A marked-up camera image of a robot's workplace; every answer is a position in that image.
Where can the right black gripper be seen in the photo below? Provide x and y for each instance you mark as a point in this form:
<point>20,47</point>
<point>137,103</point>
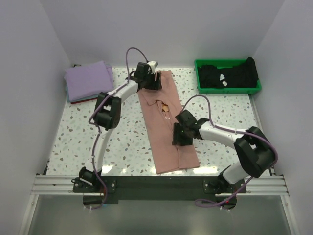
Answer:
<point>177,138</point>

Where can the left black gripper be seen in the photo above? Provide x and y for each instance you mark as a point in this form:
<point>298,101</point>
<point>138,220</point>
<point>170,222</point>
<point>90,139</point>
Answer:
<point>155,85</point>

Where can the pink printed t shirt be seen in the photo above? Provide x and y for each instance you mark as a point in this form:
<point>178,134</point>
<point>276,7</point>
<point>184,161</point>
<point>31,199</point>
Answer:
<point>159,109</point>

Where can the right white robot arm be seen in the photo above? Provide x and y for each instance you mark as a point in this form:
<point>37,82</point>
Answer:
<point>255,153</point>

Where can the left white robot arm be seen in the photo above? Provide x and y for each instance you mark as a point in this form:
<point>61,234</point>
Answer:
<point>107,114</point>

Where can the folded purple t shirt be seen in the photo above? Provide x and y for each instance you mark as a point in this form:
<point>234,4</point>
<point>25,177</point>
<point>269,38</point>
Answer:
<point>91,75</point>

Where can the folded dark red t shirt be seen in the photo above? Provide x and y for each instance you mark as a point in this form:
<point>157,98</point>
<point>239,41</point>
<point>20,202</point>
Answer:
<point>84,100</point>

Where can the black t shirt in bin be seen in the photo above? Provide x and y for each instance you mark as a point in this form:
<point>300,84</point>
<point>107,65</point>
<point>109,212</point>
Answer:
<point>243,75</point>

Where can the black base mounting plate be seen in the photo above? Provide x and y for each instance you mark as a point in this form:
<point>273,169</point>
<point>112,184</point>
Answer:
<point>150,188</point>

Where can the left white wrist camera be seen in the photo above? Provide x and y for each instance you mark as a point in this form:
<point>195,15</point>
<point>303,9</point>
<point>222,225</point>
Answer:
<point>153,64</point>

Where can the aluminium frame rail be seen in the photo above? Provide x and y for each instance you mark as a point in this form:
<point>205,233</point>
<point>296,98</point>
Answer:
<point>62,185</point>

